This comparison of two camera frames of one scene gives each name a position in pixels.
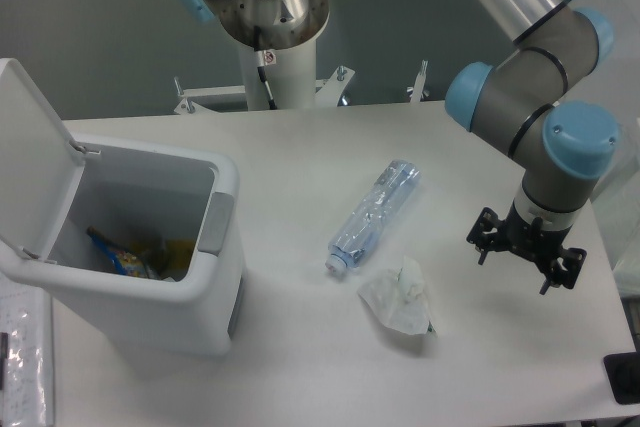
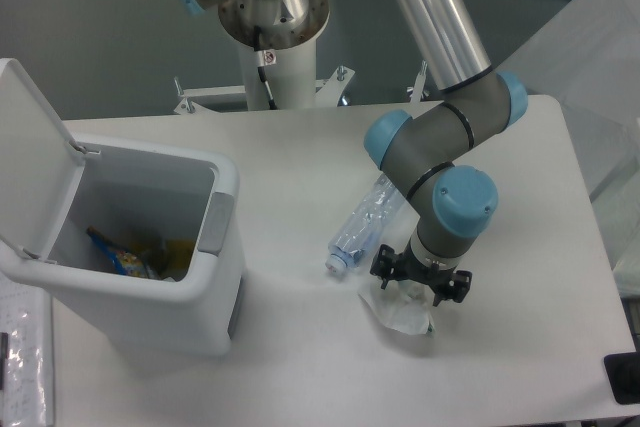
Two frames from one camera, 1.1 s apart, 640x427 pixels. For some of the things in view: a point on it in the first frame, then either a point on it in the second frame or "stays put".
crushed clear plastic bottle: (372, 215) stays put
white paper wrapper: (398, 297) stays put
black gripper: (488, 233) -> (449, 284)
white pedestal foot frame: (329, 92) stays put
